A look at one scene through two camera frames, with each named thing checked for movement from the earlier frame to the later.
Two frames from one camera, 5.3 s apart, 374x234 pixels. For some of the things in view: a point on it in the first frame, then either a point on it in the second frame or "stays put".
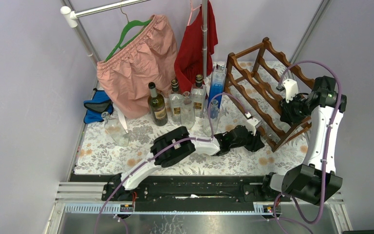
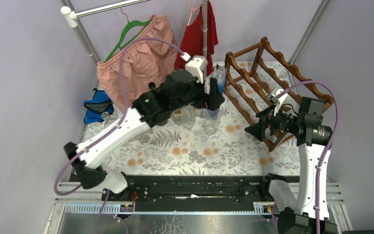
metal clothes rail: [70, 15] stays put
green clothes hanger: [128, 24] stays put
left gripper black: [253, 141] → [211, 101]
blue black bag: [100, 103] stays put
